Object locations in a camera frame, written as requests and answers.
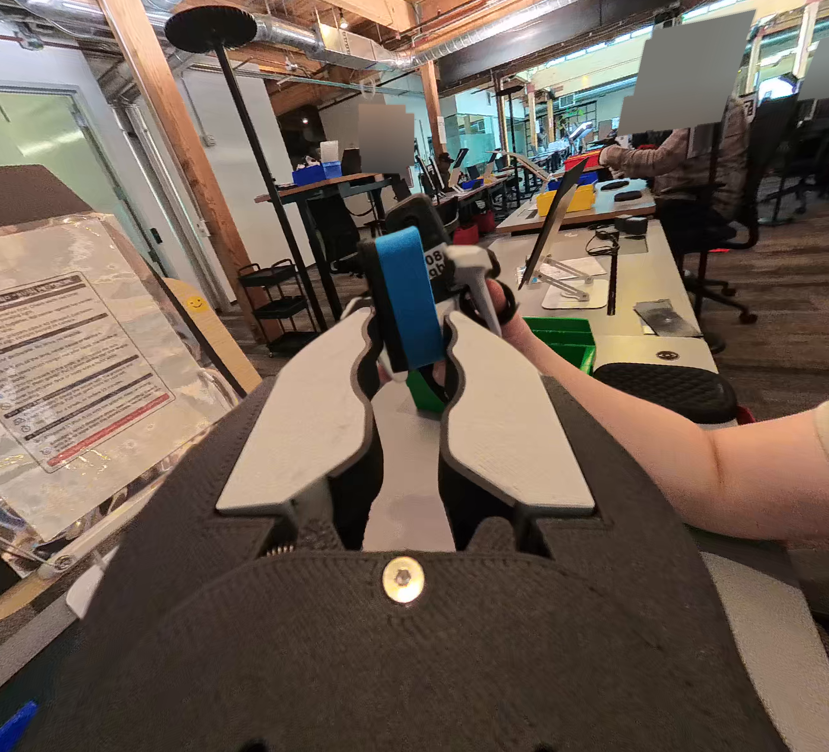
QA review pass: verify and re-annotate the blue plastic bin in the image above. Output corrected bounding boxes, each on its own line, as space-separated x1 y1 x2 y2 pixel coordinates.
291 160 343 187

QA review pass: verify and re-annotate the wooden high table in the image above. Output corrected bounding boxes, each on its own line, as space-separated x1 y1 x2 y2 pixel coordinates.
254 172 397 333

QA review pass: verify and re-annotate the grey flat pouch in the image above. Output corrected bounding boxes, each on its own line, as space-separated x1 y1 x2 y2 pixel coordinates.
633 299 704 339

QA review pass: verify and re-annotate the silver spiral duct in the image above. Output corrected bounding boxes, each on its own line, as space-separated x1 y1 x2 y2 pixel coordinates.
253 0 713 74

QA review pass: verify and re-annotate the tablet on metal stand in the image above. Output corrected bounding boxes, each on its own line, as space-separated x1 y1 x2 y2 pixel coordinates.
517 158 611 310

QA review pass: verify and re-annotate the white desk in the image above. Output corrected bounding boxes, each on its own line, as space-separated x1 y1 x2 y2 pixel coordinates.
484 178 721 377

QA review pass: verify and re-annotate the wooden support post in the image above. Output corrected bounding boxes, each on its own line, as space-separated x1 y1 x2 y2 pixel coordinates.
71 0 276 341

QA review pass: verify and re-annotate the black padded armrest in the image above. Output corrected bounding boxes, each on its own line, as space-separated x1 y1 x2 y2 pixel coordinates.
592 362 738 424

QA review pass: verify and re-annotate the wooden board with smiley sticker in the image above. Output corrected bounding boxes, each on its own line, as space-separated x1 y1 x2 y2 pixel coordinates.
162 278 263 397

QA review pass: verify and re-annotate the black office chair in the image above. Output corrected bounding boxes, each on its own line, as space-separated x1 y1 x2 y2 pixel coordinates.
674 94 801 352

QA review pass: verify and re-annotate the black floor lamp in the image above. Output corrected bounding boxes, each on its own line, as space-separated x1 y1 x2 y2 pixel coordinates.
164 5 328 333

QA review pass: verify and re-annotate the black rolling cart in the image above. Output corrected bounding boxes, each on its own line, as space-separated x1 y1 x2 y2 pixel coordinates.
237 258 320 358

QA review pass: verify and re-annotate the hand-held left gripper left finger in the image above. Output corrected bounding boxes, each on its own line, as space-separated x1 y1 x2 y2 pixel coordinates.
215 308 384 516

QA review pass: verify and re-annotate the person's right forearm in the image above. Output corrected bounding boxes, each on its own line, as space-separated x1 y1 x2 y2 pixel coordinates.
538 327 829 549

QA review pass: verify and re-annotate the person's right hand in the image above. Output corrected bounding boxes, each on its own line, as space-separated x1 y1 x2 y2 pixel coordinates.
484 278 551 354

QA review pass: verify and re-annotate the blue and black eraser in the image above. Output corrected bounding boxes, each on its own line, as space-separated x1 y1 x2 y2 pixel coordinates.
358 226 448 375

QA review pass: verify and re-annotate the yellow plastic bin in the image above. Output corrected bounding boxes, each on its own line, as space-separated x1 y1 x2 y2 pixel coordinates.
535 184 597 216

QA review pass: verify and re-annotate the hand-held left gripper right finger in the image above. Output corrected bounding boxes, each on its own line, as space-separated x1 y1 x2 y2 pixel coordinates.
439 311 597 512

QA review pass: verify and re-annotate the green plastic bin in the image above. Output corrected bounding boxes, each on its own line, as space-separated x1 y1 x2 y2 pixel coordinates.
407 316 597 414

